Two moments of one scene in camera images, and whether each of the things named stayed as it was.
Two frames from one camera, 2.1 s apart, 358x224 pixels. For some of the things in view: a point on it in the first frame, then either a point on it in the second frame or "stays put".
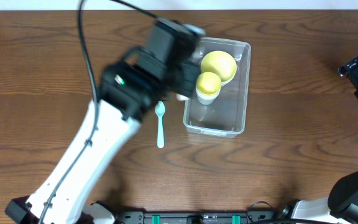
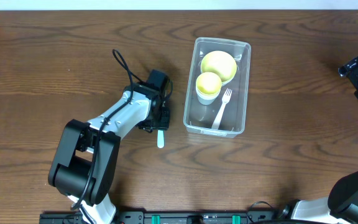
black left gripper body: (184, 85) → (161, 121)
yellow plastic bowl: (220, 63) stays put
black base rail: (201, 217) stays put
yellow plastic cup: (208, 83) stays put
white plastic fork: (181, 98) → (225, 98)
